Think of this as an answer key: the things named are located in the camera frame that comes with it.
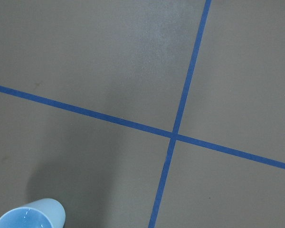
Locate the light blue plastic cup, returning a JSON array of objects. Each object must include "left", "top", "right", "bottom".
[{"left": 0, "top": 198, "right": 66, "bottom": 228}]

